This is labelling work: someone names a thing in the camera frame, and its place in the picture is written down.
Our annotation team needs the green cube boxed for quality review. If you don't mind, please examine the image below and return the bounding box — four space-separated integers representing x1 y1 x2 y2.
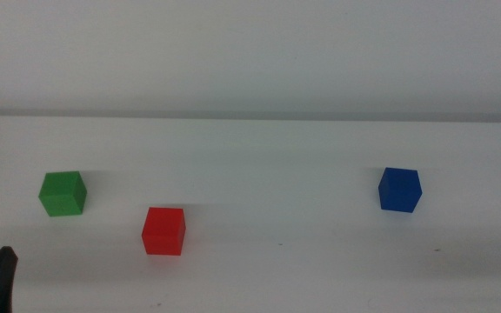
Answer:
37 170 88 217

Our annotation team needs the red cube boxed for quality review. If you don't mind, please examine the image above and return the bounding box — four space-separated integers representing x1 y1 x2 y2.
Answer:
141 206 187 256

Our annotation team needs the blue cube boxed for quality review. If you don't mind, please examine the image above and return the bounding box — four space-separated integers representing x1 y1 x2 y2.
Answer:
377 167 424 214

